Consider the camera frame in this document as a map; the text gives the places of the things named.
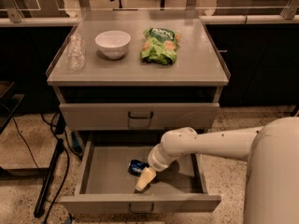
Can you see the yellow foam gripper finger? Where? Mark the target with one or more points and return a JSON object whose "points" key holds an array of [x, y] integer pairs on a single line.
{"points": [[147, 175]]}

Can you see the blue pepsi can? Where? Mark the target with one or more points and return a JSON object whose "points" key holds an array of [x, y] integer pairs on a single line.
{"points": [[136, 167]]}

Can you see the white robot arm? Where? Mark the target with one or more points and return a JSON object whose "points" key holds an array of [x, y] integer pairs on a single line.
{"points": [[272, 155]]}

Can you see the open grey middle drawer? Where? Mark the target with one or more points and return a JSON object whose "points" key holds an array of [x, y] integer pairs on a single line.
{"points": [[106, 187]]}

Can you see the closed grey upper drawer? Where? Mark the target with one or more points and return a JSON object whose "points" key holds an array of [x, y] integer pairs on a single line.
{"points": [[151, 116]]}

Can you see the grey drawer cabinet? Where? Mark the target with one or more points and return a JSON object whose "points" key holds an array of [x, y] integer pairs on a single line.
{"points": [[197, 76]]}

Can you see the black table leg bar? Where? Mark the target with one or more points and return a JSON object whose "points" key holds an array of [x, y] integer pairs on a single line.
{"points": [[39, 209]]}

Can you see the green chip bag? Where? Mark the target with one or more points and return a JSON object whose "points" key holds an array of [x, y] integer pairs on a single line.
{"points": [[160, 46]]}

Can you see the white ceramic bowl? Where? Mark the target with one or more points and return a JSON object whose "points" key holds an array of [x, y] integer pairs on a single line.
{"points": [[113, 44]]}

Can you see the clear plastic bottle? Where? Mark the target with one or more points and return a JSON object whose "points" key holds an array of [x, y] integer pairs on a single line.
{"points": [[76, 54]]}

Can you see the dark side table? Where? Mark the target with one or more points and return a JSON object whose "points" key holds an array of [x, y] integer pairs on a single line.
{"points": [[9, 102]]}

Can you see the white horizontal rail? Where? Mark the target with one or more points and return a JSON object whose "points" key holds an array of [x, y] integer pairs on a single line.
{"points": [[239, 19]]}

